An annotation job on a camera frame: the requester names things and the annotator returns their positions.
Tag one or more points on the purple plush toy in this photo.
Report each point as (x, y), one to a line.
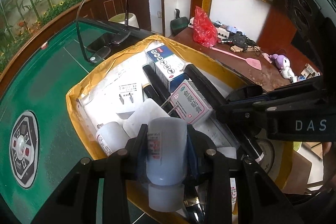
(283, 65)

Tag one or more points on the white power adapter plug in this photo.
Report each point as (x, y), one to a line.
(124, 97)

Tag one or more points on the green mahjong table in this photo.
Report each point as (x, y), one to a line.
(41, 87)

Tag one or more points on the black dustpan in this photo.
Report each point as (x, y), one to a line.
(178, 24)

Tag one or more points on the pink white medicine box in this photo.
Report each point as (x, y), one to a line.
(191, 105)

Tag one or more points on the black smartphone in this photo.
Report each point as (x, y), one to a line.
(103, 40)

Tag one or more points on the red plastic bag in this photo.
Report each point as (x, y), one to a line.
(204, 32)

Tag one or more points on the person's right hand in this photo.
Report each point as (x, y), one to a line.
(328, 148)

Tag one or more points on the gold-rimmed white tray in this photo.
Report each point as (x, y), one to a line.
(88, 107)

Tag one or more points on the small white bottle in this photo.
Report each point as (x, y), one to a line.
(111, 137)

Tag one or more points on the white power strip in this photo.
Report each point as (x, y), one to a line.
(224, 32)

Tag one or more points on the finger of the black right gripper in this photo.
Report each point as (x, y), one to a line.
(249, 93)
(242, 119)

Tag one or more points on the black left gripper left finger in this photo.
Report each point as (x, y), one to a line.
(75, 198)

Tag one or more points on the blue white medicine box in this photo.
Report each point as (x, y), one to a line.
(167, 66)

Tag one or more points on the black long stick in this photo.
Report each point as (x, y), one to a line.
(203, 84)

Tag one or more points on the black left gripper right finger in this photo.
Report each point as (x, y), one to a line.
(259, 200)

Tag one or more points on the table centre control panel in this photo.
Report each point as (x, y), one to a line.
(24, 149)

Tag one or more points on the eyeglasses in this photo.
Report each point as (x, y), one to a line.
(115, 37)

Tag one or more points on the pink fly swatter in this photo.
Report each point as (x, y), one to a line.
(254, 63)

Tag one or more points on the white plastic bottle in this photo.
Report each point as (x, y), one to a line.
(166, 163)

